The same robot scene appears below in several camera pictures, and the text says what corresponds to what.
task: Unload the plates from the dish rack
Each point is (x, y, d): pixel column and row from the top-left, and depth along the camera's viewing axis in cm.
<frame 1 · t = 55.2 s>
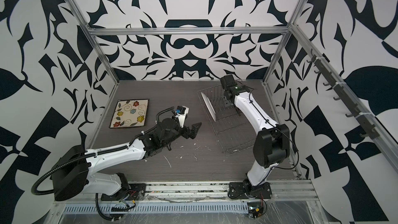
left hand: (194, 117, 76), fingers open
right hand: (234, 96, 87), fingers open
square floral plate: (129, 113, 101), point 3 cm above the table
round white plate in rack: (209, 106, 90), point 15 cm above the table

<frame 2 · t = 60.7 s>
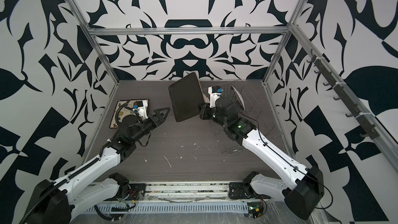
left hand: (166, 108, 74), fingers open
right hand: (197, 103, 71), fingers closed
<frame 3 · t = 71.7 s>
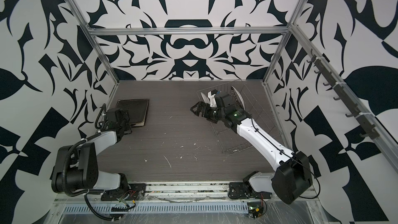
left hand: (126, 109, 91), fingers open
right hand: (196, 111, 76), fingers open
black plate orange rim: (137, 109, 101), point 5 cm above the table
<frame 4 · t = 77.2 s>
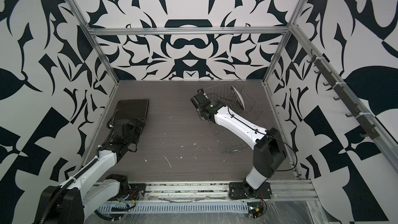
left hand: (143, 121, 86), fingers open
right hand: (208, 108, 84), fingers open
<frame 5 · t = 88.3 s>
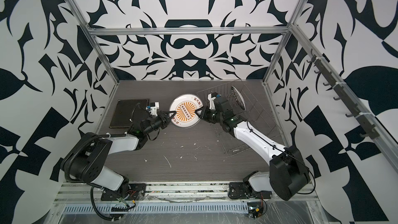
left hand: (177, 109, 83), fingers closed
right hand: (195, 111, 79), fingers open
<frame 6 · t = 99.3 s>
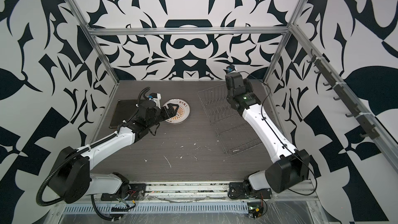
left hand: (174, 104, 82), fingers open
right hand: (246, 80, 75), fingers closed
round white plate in rack: (184, 113, 103), point 2 cm above the table
